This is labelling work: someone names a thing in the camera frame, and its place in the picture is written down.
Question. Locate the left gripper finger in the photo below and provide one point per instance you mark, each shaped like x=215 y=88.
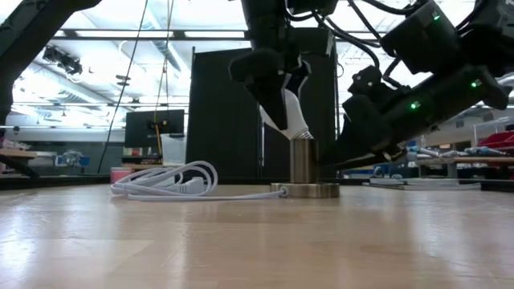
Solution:
x=298 y=82
x=273 y=100

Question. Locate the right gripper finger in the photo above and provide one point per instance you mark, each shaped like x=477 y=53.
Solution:
x=361 y=162

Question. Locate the white lightbulb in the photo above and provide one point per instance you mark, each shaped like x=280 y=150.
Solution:
x=297 y=118

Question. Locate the metal lamp socket stand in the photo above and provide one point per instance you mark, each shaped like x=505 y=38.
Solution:
x=303 y=160

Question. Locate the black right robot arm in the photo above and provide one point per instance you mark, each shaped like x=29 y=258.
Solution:
x=462 y=80

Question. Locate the black partition panel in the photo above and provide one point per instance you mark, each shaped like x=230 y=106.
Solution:
x=321 y=100
x=223 y=132

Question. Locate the blue storage bin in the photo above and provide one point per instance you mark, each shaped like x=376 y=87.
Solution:
x=411 y=143

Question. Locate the wooden workbench with tools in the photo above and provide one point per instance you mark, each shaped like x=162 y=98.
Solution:
x=462 y=160

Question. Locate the translucent plastic container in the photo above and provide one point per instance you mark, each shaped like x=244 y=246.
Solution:
x=173 y=150

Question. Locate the black computer monitor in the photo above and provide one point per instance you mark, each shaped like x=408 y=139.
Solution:
x=154 y=128

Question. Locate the red storage bin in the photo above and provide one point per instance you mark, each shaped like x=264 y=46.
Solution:
x=498 y=140

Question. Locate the black ceiling-hung device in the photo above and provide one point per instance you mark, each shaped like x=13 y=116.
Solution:
x=62 y=60

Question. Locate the wooden side table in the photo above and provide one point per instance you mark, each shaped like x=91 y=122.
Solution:
x=16 y=154

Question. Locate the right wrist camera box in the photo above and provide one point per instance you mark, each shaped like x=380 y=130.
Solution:
x=367 y=82

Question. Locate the black aluminium table frame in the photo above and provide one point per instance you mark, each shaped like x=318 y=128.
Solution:
x=40 y=182

